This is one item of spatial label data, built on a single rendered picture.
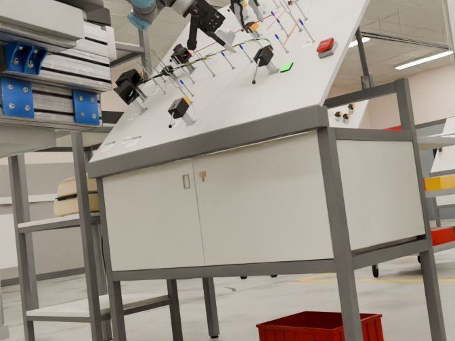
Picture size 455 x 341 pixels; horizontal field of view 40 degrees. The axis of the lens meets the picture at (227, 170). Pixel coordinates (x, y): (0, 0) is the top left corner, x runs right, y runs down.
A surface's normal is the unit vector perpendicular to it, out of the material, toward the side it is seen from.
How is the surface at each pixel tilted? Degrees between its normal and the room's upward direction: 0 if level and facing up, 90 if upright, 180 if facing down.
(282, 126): 90
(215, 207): 90
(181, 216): 90
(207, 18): 111
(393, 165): 90
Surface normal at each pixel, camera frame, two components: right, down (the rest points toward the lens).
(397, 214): 0.73, -0.15
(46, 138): 0.86, -0.14
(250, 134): -0.67, 0.03
